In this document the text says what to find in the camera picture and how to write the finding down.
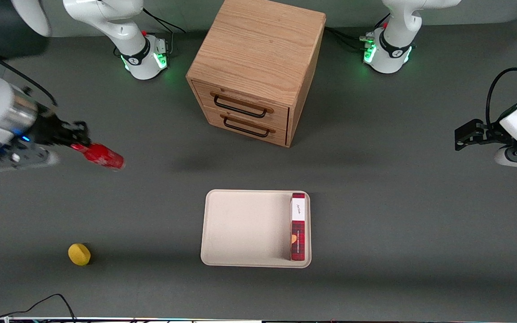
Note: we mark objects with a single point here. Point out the red coke bottle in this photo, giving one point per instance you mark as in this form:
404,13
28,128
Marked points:
103,157

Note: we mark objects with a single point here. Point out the beige plastic tray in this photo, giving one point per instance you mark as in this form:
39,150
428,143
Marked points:
245,229

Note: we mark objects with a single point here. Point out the yellow lemon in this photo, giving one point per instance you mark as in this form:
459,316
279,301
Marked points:
79,254

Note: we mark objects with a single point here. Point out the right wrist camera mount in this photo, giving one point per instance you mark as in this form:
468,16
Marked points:
20,157

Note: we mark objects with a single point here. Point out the red plaid box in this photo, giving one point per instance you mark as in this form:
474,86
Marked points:
298,229

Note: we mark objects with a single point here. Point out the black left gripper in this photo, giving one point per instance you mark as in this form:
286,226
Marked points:
488,133

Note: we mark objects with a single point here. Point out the wooden drawer cabinet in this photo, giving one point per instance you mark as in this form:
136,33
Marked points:
258,49

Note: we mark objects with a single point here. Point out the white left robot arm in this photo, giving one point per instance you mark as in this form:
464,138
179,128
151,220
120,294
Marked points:
397,36

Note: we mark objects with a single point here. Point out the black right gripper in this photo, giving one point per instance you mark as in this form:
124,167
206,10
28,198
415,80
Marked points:
48,130

